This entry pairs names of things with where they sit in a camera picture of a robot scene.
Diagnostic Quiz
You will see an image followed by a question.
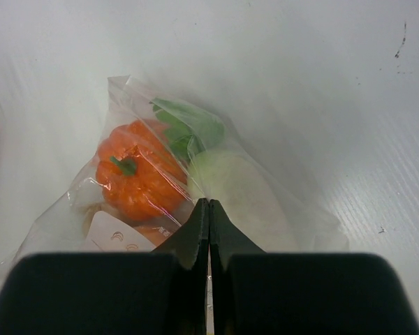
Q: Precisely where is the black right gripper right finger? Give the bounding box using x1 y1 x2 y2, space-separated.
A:
209 200 419 334

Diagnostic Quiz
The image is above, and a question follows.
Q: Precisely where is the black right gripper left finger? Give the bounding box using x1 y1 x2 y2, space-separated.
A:
0 199 209 334

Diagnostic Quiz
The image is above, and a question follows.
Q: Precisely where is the clear zip top bag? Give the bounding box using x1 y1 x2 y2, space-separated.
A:
0 76 349 279

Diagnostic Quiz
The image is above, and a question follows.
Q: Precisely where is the white fake radish with leaves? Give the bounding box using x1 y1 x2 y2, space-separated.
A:
150 98 300 252

